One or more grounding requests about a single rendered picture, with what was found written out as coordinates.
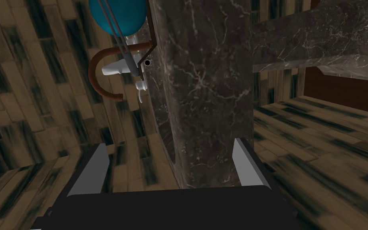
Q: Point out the small white tap lever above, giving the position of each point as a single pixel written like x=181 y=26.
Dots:
x=141 y=85

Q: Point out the dark brown cabinet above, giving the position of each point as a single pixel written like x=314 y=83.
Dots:
x=347 y=92

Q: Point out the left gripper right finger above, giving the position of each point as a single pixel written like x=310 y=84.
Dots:
x=247 y=167

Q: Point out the teal round bowl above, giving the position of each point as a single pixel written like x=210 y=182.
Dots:
x=125 y=17

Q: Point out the brown curved faucet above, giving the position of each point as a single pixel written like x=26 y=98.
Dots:
x=92 y=76

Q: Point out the white soap dispenser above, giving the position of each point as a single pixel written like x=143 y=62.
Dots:
x=113 y=68

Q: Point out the grey metal rod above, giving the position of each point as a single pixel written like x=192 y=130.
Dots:
x=123 y=44

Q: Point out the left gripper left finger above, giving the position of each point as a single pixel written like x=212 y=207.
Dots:
x=89 y=174

